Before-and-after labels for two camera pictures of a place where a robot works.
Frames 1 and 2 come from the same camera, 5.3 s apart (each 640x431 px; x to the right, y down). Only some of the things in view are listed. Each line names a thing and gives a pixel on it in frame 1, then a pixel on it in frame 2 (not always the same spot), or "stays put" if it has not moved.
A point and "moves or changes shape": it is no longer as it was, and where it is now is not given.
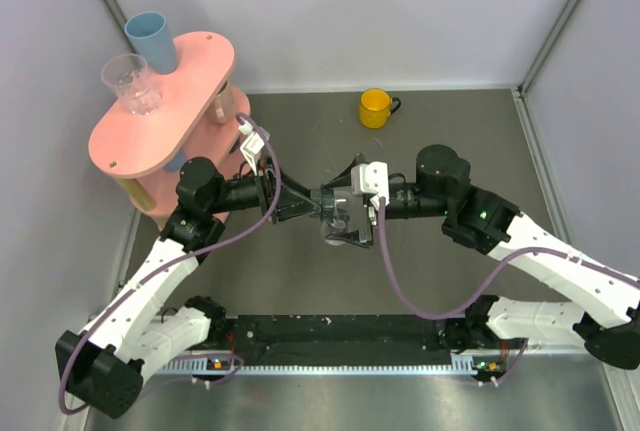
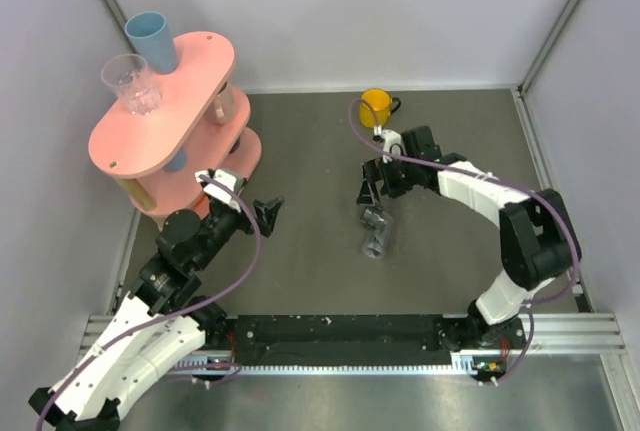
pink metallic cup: (223, 106) stays put
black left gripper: (295, 201) to (267, 213)
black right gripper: (354, 237) to (373, 170)
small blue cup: (177, 161) stays put
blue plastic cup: (150, 36) stays put
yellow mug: (376, 107) stays put
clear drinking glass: (129, 77) stays put
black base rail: (336, 339) stays put
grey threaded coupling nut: (327, 204) moves or changes shape
